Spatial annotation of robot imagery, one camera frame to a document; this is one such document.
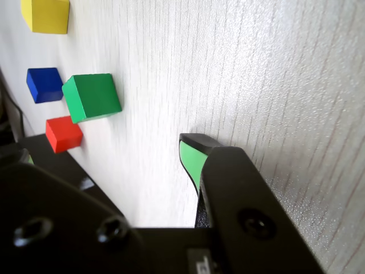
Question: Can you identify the green wooden cube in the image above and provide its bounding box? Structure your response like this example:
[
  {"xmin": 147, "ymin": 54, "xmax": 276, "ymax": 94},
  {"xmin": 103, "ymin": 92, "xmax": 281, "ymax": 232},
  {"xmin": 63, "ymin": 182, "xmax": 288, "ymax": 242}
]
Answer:
[{"xmin": 61, "ymin": 73, "xmax": 123, "ymax": 124}]

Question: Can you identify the blue wooden cube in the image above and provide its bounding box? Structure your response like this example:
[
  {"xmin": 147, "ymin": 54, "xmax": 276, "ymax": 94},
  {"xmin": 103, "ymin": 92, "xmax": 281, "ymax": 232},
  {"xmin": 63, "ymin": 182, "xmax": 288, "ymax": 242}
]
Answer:
[{"xmin": 26, "ymin": 67, "xmax": 64, "ymax": 104}]

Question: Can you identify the red wooden cube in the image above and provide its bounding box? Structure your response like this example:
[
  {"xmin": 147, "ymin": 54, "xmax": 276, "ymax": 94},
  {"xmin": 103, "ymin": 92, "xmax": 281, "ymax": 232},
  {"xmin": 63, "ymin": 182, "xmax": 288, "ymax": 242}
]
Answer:
[{"xmin": 45, "ymin": 115, "xmax": 84, "ymax": 154}]

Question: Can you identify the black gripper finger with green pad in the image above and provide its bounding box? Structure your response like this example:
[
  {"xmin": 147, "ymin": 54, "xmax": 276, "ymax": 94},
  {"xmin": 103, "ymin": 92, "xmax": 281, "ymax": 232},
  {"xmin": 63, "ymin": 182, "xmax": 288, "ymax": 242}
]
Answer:
[
  {"xmin": 179, "ymin": 132, "xmax": 326, "ymax": 274},
  {"xmin": 0, "ymin": 147, "xmax": 145, "ymax": 274}
]

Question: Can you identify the yellow wooden cube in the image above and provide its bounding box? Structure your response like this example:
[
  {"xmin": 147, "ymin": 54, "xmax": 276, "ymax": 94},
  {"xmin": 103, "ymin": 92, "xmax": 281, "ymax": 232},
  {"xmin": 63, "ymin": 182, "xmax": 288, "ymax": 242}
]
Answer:
[{"xmin": 20, "ymin": 0, "xmax": 71, "ymax": 35}]

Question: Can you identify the black cable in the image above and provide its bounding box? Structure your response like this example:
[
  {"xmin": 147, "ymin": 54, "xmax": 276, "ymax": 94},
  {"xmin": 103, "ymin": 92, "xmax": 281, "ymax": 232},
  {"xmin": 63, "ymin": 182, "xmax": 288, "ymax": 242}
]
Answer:
[{"xmin": 0, "ymin": 68, "xmax": 25, "ymax": 138}]

